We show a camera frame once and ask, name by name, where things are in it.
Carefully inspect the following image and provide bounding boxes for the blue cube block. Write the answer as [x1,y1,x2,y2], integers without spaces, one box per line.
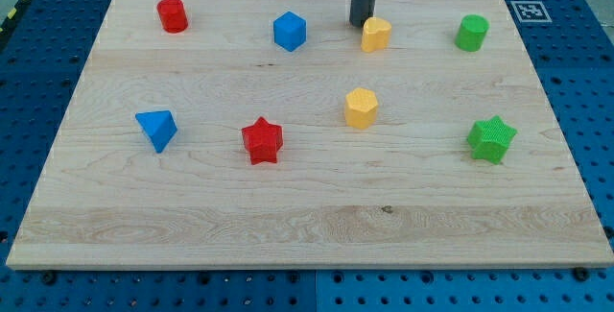
[273,12,306,52]

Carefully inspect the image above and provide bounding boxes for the green cylinder block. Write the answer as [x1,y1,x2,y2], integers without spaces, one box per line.
[455,14,489,52]

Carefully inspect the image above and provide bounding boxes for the red star block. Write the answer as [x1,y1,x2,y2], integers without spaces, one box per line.
[242,117,283,165]

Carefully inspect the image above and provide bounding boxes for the yellow heart block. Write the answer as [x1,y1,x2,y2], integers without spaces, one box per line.
[361,16,392,53]

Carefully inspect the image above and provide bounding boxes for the light wooden board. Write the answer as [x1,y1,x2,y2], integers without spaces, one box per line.
[7,0,613,271]

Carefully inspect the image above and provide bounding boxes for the green star block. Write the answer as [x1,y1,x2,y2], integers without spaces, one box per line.
[467,115,517,164]

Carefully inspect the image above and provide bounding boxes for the yellow hexagon block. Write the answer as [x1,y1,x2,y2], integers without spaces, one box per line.
[344,87,379,130]

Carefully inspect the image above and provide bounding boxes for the blue triangle block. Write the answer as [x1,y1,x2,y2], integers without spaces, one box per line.
[135,110,177,154]

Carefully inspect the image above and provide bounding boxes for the white fiducial marker tag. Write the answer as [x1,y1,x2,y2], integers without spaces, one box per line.
[510,0,552,23]

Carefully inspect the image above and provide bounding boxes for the red cylinder block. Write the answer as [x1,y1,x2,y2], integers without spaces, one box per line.
[156,0,188,34]

